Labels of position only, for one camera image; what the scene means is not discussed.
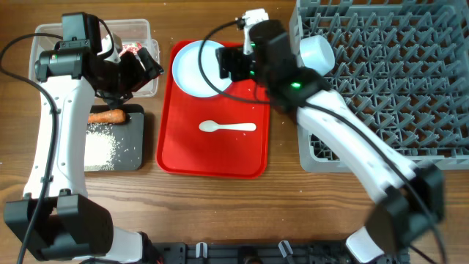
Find red snack wrapper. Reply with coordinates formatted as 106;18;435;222
119;42;143;56

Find orange carrot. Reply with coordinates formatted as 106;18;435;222
88;109;126;124

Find large light blue plate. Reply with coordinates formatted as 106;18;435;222
171;40;232;98

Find white rice grains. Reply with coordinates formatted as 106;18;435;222
84;123;136;172

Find white plastic spoon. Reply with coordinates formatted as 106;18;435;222
199;120;256;133

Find light blue bowl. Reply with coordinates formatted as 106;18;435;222
300;35;336;76

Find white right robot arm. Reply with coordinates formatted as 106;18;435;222
216;16;448;263

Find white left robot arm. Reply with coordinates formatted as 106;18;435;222
4;12;164;263

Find clear plastic waste bin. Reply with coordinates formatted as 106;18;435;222
29;18;160;98

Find black waste tray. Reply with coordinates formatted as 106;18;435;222
84;104;144;172

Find grey dishwasher rack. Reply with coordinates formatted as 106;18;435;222
289;0;468;170

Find red plastic tray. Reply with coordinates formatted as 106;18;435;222
155;39;274;180

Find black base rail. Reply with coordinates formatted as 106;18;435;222
153;241;358;264

